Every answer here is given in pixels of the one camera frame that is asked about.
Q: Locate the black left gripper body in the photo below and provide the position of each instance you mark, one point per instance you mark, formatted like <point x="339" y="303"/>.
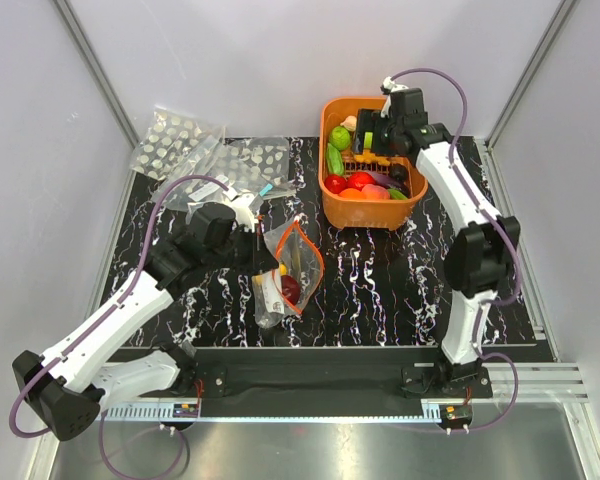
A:
<point x="237" y="253"/>

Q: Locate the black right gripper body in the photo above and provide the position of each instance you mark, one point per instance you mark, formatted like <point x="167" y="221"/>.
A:
<point x="387" y="132"/>

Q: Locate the orange ginger piece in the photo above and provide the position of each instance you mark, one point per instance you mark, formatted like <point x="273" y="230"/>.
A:
<point x="367" y="157"/>

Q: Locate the orange zipper clear bag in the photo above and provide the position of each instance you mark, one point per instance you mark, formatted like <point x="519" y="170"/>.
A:
<point x="292" y="247"/>

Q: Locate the dark red apple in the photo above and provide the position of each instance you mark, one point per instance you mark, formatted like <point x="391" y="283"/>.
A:
<point x="291" y="289"/>

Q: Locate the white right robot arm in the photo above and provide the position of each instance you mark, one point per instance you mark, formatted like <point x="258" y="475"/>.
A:
<point x="483" y="252"/>

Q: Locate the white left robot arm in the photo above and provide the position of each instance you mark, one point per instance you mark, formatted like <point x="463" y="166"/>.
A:
<point x="70" y="383"/>

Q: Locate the blue zipper clear bag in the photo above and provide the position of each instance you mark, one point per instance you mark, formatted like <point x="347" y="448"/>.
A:
<point x="264" y="191"/>

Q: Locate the dotted clear bag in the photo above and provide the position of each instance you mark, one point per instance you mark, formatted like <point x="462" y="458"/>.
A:
<point x="169" y="140"/>
<point x="268" y="158"/>

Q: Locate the garlic bulb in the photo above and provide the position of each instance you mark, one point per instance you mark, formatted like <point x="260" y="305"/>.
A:
<point x="349" y="123"/>

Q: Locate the green apple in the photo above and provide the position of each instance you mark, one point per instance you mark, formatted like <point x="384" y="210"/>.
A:
<point x="368" y="140"/>

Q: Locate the light green lime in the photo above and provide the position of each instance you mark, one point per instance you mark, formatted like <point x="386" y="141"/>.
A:
<point x="340" y="138"/>

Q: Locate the dark mangosteen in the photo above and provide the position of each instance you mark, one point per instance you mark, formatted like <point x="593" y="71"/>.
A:
<point x="399" y="173"/>

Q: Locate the green bitter gourd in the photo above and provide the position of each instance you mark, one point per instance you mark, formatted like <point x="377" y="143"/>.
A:
<point x="334" y="161"/>

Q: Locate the purple eggplant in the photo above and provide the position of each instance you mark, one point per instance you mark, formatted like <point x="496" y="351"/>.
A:
<point x="386" y="181"/>

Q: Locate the red pepper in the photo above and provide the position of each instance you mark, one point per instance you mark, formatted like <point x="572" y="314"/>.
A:
<point x="359" y="180"/>

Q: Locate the green chili pepper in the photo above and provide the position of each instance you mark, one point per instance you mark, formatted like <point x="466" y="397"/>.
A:
<point x="396" y="194"/>

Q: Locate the red tomato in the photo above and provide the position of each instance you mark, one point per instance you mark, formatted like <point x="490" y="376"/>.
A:
<point x="335" y="184"/>

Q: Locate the pink peach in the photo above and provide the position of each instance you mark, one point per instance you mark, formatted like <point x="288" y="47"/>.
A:
<point x="375" y="193"/>

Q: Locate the orange tangerine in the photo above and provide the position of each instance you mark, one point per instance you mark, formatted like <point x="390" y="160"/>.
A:
<point x="352" y="194"/>

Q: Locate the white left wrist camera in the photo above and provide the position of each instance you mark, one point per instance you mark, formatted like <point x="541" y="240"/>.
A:
<point x="243" y="207"/>

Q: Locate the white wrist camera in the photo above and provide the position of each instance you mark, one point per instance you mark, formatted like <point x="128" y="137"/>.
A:
<point x="387" y="87"/>
<point x="243" y="207"/>

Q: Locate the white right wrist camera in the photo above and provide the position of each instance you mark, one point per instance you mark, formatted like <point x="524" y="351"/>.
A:
<point x="387" y="87"/>

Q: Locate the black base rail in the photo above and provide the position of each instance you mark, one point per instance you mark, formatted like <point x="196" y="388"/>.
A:
<point x="321" y="383"/>

